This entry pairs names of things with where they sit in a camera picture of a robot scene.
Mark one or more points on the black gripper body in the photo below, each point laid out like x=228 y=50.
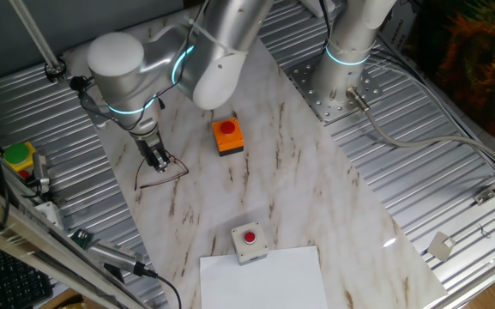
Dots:
x=148 y=146

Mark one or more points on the white printed carton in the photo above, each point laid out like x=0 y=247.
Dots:
x=397 y=30

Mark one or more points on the silver finned camera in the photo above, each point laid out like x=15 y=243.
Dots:
x=114 y=255

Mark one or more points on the orange box red mushroom button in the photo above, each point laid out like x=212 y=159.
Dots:
x=228 y=137

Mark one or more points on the aluminium pole with base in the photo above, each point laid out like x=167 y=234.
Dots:
x=36 y=38

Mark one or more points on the grey box red button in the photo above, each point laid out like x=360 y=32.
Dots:
x=24 y=173
x=249 y=244

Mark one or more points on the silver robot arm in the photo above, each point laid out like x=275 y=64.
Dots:
x=118 y=73

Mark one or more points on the aluminium frame profile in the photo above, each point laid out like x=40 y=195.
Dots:
x=15 y=227

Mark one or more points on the small silver camera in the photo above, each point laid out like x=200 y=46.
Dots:
x=40 y=171

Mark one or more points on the red-framed glasses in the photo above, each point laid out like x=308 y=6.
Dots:
x=178 y=176

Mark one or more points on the yellow button box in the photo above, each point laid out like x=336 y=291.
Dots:
x=17 y=153

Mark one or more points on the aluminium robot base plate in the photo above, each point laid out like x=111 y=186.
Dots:
x=320 y=107

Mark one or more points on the colourful patterned cloth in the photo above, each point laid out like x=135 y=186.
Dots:
x=478 y=64

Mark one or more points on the white paper sheet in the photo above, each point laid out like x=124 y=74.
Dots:
x=264 y=283

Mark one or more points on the small metal bracket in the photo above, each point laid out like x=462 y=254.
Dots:
x=485 y=196

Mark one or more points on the light grey box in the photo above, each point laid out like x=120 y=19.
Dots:
x=50 y=212

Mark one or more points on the black keyboard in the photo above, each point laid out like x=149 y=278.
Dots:
x=11 y=283

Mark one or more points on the marble pattern table mat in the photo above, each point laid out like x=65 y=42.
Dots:
x=294 y=193

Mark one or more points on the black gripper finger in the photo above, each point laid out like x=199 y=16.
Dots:
x=153 y=164
x=163 y=161

